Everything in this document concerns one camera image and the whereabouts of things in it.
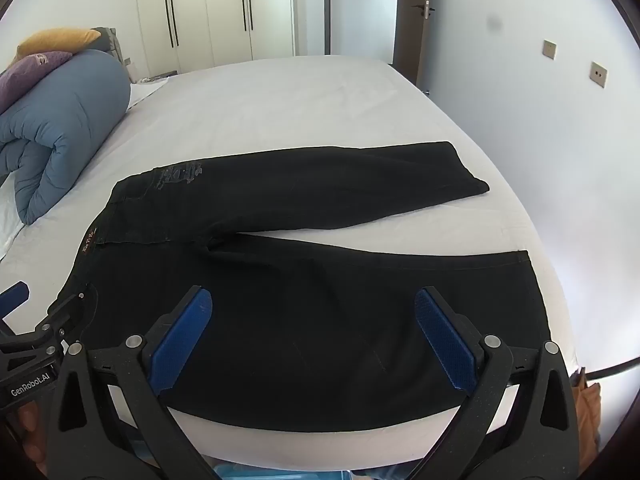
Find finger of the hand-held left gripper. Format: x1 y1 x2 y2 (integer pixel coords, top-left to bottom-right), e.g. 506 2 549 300
27 290 97 356
0 282 30 333

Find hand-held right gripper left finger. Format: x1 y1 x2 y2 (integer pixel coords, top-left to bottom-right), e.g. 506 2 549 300
47 285 217 480

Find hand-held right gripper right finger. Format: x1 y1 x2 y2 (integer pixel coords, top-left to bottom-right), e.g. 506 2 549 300
414 286 594 480

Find black pants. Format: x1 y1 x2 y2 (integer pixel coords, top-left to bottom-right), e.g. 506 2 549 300
55 141 553 418

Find person's left hand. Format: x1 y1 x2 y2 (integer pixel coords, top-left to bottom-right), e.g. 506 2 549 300
16 402 52 463

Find orange cloth item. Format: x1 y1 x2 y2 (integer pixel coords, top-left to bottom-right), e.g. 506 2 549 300
572 367 603 456

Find light blue plastic item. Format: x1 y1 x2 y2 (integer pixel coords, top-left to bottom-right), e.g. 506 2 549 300
212 465 351 480

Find rolled blue duvet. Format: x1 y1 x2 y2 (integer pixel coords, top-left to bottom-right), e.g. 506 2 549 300
0 49 132 226

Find purple pillow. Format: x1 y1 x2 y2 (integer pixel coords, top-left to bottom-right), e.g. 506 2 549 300
0 51 76 111

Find white bed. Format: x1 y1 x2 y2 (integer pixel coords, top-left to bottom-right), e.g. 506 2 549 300
0 55 581 480

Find yellow pillow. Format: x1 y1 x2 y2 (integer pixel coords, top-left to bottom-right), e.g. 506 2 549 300
16 29 102 58

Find grey pillow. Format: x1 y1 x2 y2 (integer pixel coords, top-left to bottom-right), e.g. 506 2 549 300
80 26 123 63

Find dark brown door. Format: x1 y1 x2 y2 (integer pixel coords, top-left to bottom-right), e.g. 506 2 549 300
392 0 436 92

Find white wardrobe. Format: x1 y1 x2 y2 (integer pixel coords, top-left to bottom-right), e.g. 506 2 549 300
134 0 296 78

